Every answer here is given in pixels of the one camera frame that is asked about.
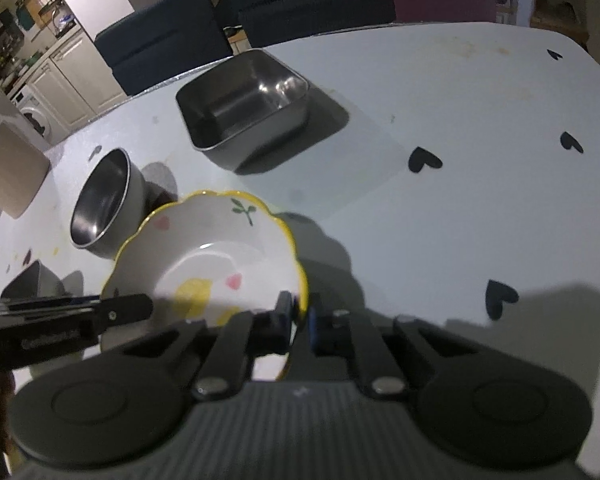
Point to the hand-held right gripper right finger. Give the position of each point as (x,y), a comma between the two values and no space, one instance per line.
(322,327)

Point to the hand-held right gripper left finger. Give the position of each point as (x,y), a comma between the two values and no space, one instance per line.
(283,322)

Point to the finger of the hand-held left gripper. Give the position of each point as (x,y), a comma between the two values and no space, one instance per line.
(125,310)

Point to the large rectangular steel container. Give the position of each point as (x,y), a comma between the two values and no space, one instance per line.
(35,282)

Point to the yellow-rimmed floral bowl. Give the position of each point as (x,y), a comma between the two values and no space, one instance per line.
(205,250)

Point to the oval stainless steel bowl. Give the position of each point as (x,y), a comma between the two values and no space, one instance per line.
(115,195)

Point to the small rectangular steel container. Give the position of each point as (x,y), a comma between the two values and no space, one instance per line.
(250,105)

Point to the beige and steel kettle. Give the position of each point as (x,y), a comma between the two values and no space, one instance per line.
(10,170)

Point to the washing machine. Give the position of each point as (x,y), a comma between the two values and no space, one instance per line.
(35,115)

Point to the white kitchen cabinet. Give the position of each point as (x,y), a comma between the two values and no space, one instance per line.
(75,80)

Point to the dark blue chair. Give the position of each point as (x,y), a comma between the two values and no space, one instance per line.
(310,0)
(165,40)

